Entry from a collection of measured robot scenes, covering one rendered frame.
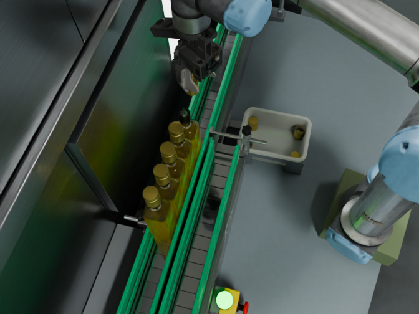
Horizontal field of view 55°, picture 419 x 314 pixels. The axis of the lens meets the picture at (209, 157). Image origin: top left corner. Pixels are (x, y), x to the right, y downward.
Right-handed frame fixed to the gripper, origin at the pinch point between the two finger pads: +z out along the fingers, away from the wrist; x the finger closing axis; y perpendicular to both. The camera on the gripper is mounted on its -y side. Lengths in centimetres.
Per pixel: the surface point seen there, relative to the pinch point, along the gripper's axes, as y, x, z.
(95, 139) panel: 0.4, -27.8, -7.7
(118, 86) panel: -6.0, -15.8, -8.1
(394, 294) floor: 85, 35, 117
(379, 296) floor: 80, 30, 117
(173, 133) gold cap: 6.0, -12.7, 2.4
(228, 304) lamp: 38, -29, 32
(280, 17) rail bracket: -16, 63, 34
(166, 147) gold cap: 7.8, -16.4, 2.1
